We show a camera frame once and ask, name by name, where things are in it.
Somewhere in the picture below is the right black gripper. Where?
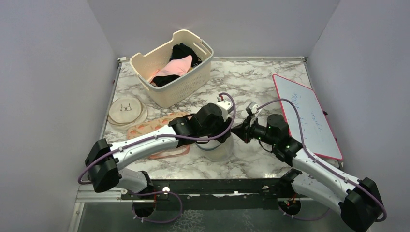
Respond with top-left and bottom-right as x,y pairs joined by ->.
230,115 -> 278,146

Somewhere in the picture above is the white mesh cylindrical laundry bag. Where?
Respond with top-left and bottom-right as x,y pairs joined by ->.
195,134 -> 234,162

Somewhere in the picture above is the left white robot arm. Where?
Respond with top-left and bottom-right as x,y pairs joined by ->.
85,101 -> 235,199

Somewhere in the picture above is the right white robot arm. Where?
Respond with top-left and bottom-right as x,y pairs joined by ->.
231,114 -> 387,232

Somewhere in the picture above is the floral peach mesh laundry bag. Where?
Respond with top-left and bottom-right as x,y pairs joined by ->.
126,112 -> 190,160

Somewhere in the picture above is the round beige bra wash bag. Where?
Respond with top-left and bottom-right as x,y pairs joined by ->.
107,97 -> 148,131

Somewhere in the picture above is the cream perforated laundry basket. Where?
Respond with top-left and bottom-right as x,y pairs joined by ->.
130,29 -> 214,108

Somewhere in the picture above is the pink garment in basket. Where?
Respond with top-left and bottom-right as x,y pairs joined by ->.
152,55 -> 192,77

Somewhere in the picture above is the black garment in basket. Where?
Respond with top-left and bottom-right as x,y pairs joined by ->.
148,43 -> 202,87

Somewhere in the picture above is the pink framed whiteboard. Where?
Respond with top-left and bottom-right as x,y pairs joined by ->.
273,74 -> 343,160

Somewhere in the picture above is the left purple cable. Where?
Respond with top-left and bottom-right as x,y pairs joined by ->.
77,92 -> 237,186

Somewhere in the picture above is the purple cable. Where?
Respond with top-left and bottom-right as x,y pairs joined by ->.
77,92 -> 237,186
256,98 -> 388,222

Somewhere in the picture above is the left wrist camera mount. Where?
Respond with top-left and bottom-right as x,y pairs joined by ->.
216,95 -> 233,114

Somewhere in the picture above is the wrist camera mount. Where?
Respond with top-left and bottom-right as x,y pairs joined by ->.
246,101 -> 259,126
216,95 -> 233,114

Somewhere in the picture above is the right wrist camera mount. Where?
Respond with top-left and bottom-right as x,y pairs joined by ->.
246,101 -> 259,126

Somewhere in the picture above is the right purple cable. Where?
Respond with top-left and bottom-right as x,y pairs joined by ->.
256,98 -> 388,222

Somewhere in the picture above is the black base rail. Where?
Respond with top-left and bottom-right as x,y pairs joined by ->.
120,178 -> 298,211

